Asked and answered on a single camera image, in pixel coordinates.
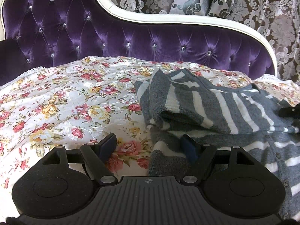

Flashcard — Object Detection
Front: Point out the floral blanket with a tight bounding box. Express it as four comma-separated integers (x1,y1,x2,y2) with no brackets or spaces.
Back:
0,56,300,190

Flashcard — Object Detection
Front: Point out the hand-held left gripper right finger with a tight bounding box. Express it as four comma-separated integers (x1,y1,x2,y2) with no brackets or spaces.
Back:
180,135,255,184

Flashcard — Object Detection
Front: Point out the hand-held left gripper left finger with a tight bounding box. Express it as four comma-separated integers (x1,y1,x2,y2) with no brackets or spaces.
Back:
42,133,118,185

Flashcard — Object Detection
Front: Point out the grey white striped cardigan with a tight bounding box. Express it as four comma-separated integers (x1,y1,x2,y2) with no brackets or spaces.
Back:
135,68,300,221

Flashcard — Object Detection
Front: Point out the brown damask curtain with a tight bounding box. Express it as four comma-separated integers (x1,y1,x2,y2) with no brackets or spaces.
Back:
103,0,300,85

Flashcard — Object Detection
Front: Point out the purple tufted sofa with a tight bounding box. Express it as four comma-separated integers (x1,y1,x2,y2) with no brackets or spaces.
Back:
0,0,278,87

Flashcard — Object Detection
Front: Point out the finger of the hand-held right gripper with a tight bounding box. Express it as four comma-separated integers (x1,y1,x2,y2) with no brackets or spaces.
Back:
279,106,300,119

